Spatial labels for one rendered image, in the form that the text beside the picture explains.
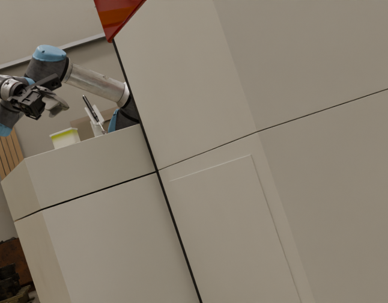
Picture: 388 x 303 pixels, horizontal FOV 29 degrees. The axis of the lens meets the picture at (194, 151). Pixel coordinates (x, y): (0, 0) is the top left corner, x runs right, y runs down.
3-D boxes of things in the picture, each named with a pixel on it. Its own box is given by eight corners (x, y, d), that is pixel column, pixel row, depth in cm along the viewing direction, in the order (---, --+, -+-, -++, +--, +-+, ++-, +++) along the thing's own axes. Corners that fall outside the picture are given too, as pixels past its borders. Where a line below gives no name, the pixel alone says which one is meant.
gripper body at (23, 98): (39, 121, 241) (12, 111, 247) (55, 103, 245) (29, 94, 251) (30, 105, 235) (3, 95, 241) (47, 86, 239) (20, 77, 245)
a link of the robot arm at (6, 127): (17, 94, 307) (-21, 128, 260) (27, 71, 304) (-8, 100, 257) (42, 107, 308) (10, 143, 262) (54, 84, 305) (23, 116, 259)
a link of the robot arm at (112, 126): (134, 143, 327) (107, 128, 327) (148, 117, 324) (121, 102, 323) (129, 151, 316) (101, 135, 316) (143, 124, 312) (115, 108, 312)
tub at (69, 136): (78, 148, 231) (71, 127, 231) (55, 156, 232) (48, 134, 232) (83, 148, 239) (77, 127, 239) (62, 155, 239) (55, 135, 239)
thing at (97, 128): (111, 140, 245) (98, 101, 245) (100, 143, 243) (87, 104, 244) (107, 143, 250) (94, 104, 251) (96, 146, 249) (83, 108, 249)
